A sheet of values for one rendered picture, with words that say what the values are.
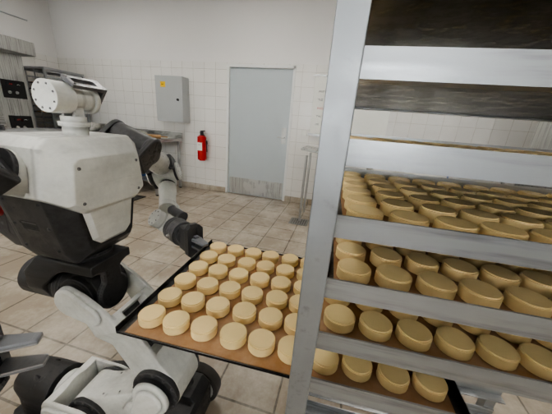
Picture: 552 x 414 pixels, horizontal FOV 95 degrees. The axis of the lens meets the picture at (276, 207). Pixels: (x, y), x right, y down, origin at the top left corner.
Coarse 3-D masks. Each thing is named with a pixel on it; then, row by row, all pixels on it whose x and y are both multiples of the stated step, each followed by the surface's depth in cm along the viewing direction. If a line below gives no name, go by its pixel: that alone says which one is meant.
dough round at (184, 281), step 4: (188, 272) 64; (176, 276) 62; (180, 276) 62; (184, 276) 62; (188, 276) 62; (192, 276) 63; (176, 280) 61; (180, 280) 61; (184, 280) 61; (188, 280) 61; (192, 280) 61; (176, 284) 60; (180, 284) 60; (184, 284) 60; (188, 284) 60; (192, 284) 61; (180, 288) 60; (184, 288) 60; (188, 288) 61
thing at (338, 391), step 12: (312, 384) 40; (324, 384) 39; (336, 384) 39; (336, 396) 39; (348, 396) 39; (360, 396) 38; (372, 396) 38; (384, 396) 37; (372, 408) 38; (384, 408) 38; (396, 408) 37; (408, 408) 37; (420, 408) 37; (432, 408) 36
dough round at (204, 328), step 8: (200, 320) 49; (208, 320) 49; (216, 320) 50; (192, 328) 47; (200, 328) 47; (208, 328) 48; (216, 328) 48; (192, 336) 47; (200, 336) 46; (208, 336) 47
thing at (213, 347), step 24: (192, 288) 61; (264, 288) 63; (168, 312) 53; (288, 312) 56; (144, 336) 47; (168, 336) 48; (216, 336) 48; (240, 360) 44; (264, 360) 44; (360, 384) 41
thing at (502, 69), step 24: (384, 48) 25; (408, 48) 24; (432, 48) 24; (456, 48) 24; (480, 48) 23; (504, 48) 23; (384, 72) 25; (408, 72) 25; (432, 72) 25; (456, 72) 24; (480, 72) 24; (504, 72) 23; (528, 72) 23
